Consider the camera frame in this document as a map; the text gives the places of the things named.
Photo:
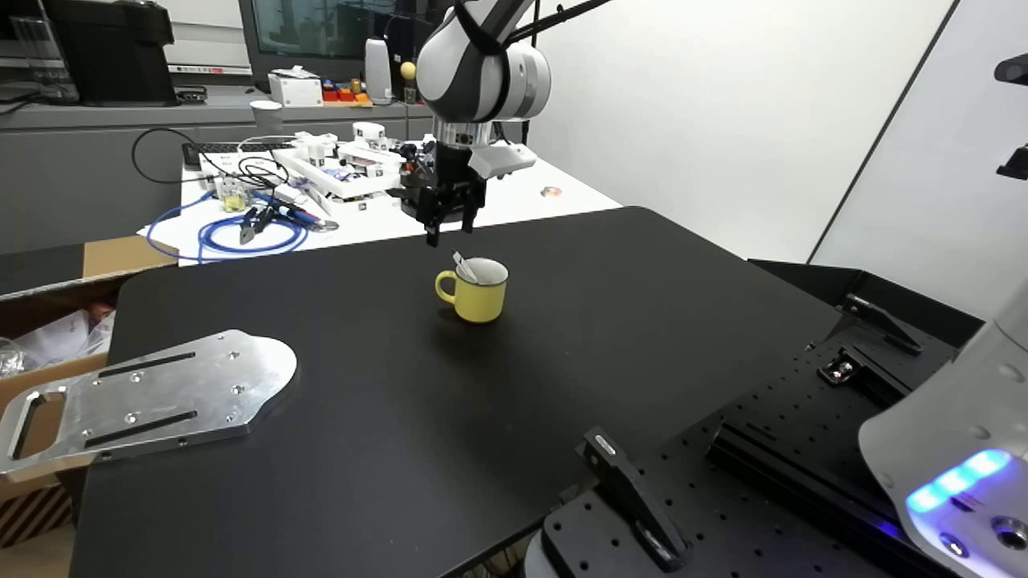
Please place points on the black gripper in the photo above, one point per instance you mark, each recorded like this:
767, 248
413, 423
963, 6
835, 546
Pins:
445, 180

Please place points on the black perforated breadboard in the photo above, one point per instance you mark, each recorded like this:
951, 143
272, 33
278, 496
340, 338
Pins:
773, 534

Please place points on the black equipment box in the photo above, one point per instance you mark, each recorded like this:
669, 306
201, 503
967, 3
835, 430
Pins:
107, 54

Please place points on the white plastic bag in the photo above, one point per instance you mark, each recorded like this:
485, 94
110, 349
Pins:
53, 338

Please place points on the black angled bracket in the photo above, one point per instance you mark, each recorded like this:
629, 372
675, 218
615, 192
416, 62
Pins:
629, 492

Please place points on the black computer monitor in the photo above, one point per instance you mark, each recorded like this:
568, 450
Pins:
323, 33

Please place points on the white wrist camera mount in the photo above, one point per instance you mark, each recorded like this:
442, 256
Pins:
503, 158

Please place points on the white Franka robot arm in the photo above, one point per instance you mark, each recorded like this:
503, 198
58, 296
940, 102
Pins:
469, 75

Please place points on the white modules with tags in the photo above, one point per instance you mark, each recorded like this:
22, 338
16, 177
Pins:
340, 172

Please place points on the white cylinder speaker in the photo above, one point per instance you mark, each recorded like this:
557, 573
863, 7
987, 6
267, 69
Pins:
377, 69

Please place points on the yellow cup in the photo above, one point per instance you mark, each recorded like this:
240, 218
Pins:
479, 303

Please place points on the brown cardboard box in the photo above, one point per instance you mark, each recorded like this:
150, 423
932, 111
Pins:
115, 260

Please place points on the yellow ball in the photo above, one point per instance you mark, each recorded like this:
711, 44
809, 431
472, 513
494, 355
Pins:
408, 73

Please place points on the white and black pen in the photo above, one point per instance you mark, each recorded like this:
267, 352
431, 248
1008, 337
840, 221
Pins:
459, 263

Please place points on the small white box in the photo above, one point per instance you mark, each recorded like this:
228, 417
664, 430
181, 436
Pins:
294, 89

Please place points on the silver metal mounting plate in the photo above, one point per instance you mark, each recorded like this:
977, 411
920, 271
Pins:
181, 387

